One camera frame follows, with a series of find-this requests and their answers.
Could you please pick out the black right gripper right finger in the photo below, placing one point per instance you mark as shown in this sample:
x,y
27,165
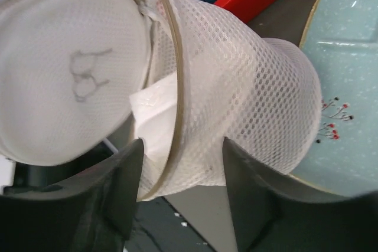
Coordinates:
x,y
274,212

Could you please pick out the light green ceramic tray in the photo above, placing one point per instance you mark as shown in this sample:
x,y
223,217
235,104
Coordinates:
x,y
340,39

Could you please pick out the white mesh bra laundry bag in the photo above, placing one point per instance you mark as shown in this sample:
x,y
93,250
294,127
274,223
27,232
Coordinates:
x,y
68,68

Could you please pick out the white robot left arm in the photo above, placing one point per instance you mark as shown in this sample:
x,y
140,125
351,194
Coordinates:
x,y
20,177

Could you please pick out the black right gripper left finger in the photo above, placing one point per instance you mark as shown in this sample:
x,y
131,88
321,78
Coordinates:
x,y
90,211

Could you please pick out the white bra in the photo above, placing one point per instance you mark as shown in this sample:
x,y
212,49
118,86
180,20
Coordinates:
x,y
154,109

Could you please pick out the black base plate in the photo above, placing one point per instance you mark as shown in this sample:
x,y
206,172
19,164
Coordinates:
x,y
158,226

